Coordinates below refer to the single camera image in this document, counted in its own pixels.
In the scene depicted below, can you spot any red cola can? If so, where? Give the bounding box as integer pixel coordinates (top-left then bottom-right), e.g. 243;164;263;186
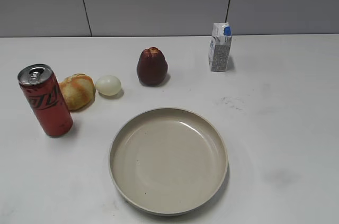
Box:
17;64;73;137

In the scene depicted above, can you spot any small white milk carton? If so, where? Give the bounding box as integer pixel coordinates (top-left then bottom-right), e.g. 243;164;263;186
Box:
208;22;232;72

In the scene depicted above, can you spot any white peeled egg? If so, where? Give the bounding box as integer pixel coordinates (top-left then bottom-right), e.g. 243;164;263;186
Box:
95;75;122;96

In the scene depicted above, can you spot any dark red wax apple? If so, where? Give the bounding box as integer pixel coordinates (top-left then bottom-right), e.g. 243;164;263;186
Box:
137;47;168;86

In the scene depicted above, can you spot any striped bread roll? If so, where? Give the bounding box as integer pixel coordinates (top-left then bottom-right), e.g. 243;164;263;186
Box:
59;73;95;111

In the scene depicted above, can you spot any beige round plate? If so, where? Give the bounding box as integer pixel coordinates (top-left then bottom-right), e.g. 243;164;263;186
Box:
108;107;228;216

